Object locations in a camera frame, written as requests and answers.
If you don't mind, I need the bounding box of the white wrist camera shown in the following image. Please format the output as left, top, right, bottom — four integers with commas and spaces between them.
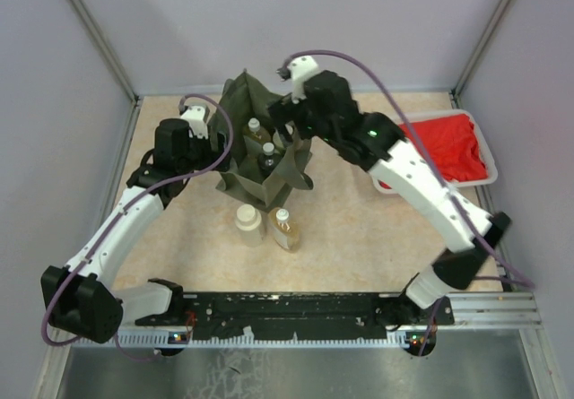
180, 105, 209, 139
276, 56, 320, 104

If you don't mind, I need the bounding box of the amber liquid bottle white cap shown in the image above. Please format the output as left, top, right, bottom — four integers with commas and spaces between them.
242, 117, 272, 158

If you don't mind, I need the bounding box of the green canvas bag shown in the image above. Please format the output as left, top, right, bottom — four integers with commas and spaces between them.
216, 71, 314, 212

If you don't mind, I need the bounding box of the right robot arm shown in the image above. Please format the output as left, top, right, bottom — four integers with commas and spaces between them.
268, 70, 510, 324

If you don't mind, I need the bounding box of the red cloth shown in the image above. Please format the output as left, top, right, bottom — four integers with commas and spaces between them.
378, 112, 489, 190

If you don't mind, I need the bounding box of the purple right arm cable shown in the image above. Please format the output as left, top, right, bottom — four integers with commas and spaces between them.
286, 48, 535, 358

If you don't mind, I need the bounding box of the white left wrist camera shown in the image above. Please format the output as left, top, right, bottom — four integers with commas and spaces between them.
180, 105, 209, 139

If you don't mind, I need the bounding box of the clear bottle white cap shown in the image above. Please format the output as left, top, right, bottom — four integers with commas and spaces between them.
257, 143, 282, 178

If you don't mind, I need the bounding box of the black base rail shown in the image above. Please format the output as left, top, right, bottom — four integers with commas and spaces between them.
135, 292, 454, 341

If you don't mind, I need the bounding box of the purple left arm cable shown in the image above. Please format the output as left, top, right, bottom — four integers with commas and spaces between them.
40, 94, 235, 362

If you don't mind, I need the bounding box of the pale green white-capped bottle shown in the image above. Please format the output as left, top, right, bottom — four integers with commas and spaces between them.
274, 123, 297, 149

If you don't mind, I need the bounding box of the aluminium frame post left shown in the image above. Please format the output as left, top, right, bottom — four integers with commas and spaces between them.
67, 0, 139, 104

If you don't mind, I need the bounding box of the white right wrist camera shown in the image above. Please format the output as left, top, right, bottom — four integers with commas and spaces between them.
276, 56, 320, 104

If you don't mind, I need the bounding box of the white plastic basket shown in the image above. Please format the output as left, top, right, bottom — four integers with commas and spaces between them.
371, 108, 500, 196

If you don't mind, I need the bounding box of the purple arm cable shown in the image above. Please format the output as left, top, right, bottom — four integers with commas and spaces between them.
286, 48, 535, 358
40, 94, 235, 362

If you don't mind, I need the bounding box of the aluminium frame post right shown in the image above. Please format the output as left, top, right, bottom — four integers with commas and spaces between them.
449, 0, 516, 108

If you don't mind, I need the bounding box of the aluminium frame post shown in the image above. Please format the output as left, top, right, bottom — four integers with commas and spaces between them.
449, 0, 516, 108
67, 0, 139, 104

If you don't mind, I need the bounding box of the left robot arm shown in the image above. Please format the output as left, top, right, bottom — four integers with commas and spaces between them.
40, 114, 234, 346

